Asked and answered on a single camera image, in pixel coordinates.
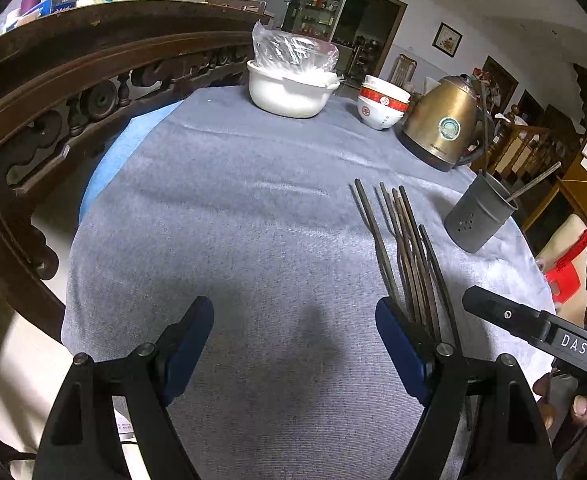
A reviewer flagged red patterned white bowl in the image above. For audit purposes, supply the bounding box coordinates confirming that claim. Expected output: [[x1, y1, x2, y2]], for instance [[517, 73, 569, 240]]
[[359, 75, 411, 111], [357, 96, 405, 131]]

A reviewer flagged red plastic stool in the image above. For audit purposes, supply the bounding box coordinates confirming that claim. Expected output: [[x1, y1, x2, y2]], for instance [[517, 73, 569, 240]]
[[543, 260, 587, 306]]

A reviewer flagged grey tablecloth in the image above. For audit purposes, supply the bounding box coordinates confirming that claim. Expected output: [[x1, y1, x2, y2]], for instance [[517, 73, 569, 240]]
[[62, 85, 557, 480]]

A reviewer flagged person's right hand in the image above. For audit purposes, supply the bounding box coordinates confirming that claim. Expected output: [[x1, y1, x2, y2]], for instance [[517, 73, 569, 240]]
[[532, 372, 587, 461]]

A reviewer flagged white ceramic pot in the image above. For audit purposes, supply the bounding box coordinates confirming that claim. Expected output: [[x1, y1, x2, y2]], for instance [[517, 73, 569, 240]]
[[247, 60, 340, 120]]

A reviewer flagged blue under cloth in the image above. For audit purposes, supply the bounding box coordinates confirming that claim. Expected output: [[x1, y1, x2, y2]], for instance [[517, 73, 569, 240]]
[[79, 100, 184, 221]]

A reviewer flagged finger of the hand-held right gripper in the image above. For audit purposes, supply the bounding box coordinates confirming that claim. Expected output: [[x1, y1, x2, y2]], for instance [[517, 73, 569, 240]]
[[462, 286, 554, 348]]

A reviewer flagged wooden chair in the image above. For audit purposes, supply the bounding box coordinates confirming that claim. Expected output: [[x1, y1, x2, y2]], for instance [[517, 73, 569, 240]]
[[391, 54, 418, 86]]

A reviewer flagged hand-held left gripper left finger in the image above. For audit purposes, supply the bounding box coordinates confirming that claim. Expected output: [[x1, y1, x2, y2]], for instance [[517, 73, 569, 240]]
[[32, 296, 215, 480]]

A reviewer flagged shelf of jars and bottles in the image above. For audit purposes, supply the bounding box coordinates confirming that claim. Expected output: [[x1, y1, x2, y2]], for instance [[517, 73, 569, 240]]
[[293, 0, 347, 43]]

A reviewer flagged clear plastic bag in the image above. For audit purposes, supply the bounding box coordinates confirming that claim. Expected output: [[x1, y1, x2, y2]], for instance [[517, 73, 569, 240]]
[[252, 21, 339, 78]]

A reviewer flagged framed wall picture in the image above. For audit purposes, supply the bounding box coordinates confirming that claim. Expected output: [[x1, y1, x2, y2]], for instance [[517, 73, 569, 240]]
[[432, 22, 463, 58]]

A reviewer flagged gold electric kettle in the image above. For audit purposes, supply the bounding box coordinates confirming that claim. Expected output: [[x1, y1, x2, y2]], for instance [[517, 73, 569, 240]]
[[398, 74, 497, 173]]

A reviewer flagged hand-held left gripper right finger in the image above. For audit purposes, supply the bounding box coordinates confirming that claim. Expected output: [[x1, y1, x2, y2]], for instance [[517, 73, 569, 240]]
[[375, 296, 559, 480]]

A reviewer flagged wooden stair railing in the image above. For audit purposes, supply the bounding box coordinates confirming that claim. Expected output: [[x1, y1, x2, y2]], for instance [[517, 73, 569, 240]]
[[493, 105, 579, 186]]

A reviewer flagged dark wooden chopstick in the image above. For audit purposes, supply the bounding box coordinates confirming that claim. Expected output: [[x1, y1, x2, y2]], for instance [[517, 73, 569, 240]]
[[398, 186, 444, 343], [379, 182, 419, 321], [418, 225, 474, 433], [354, 178, 403, 308], [507, 161, 563, 203], [392, 188, 429, 328], [478, 79, 493, 183]]

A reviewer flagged carved dark wooden bench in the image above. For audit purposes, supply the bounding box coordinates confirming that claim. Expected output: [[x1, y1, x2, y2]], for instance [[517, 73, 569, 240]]
[[0, 0, 274, 341]]

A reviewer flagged grey perforated chopstick holder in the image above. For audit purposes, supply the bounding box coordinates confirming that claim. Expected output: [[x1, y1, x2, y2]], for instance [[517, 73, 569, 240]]
[[444, 172, 519, 254]]

